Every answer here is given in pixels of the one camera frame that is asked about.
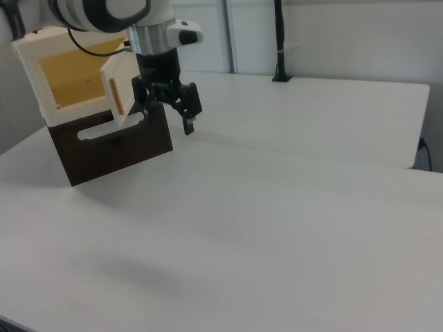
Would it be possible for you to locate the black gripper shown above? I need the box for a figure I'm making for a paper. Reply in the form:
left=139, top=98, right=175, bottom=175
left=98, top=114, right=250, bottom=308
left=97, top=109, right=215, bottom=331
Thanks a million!
left=131, top=47, right=203, bottom=136

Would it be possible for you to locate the cream cabinet door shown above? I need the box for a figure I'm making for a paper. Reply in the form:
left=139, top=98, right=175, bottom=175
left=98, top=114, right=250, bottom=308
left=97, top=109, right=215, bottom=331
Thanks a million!
left=100, top=51, right=141, bottom=128

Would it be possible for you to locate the cream plastic cabinet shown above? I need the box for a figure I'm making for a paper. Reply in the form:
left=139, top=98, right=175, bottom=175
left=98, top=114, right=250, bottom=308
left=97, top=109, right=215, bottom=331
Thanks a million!
left=10, top=27, right=141, bottom=131

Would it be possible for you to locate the dark brown wooden box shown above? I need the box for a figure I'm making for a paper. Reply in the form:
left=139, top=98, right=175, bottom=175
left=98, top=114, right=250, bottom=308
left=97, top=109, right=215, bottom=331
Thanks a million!
left=46, top=102, right=174, bottom=187

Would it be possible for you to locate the black clamped pole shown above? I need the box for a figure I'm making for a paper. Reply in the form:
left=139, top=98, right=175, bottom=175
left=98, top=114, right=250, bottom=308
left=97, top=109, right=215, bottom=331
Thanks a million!
left=271, top=0, right=294, bottom=83

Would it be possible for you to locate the white drawer handle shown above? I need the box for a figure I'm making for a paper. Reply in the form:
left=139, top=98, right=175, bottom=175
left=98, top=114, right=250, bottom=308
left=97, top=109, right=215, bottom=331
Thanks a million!
left=77, top=111, right=149, bottom=142

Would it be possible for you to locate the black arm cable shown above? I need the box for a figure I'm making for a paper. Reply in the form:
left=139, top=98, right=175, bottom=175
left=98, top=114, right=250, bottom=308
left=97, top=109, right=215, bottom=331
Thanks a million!
left=66, top=28, right=132, bottom=57

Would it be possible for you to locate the black wall cable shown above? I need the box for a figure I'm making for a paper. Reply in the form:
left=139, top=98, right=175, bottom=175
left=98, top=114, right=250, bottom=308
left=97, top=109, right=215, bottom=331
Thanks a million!
left=417, top=137, right=434, bottom=171

